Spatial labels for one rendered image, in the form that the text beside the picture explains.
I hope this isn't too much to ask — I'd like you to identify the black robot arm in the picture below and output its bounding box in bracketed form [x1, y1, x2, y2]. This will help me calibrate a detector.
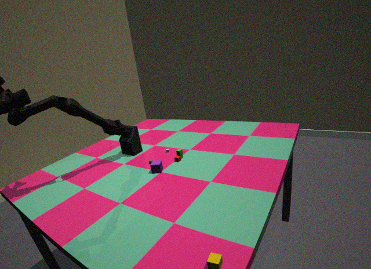
[0, 89, 133, 139]

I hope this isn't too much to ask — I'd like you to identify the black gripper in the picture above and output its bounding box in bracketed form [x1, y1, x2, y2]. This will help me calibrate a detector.
[0, 76, 13, 98]

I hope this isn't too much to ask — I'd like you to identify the yellow block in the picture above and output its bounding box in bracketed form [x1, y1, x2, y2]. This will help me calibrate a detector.
[207, 252, 223, 269]

